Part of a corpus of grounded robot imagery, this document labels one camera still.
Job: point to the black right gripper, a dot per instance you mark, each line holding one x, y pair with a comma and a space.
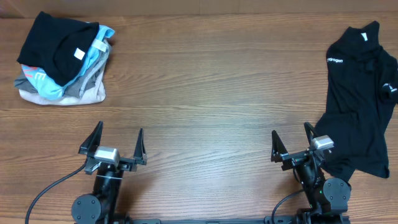
278, 151

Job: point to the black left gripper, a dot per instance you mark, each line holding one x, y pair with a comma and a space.
139, 154

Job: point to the plain black t-shirt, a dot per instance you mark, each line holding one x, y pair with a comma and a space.
58, 45

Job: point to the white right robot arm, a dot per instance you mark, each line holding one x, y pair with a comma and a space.
327, 198

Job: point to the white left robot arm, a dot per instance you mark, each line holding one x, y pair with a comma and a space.
100, 205

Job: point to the white folded garment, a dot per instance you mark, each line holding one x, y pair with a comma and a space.
94, 95

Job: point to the grey folded garment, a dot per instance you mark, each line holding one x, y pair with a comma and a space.
77, 88

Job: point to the black hydrogen logo shirt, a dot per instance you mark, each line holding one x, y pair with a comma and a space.
361, 96

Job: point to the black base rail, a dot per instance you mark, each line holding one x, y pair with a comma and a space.
217, 221

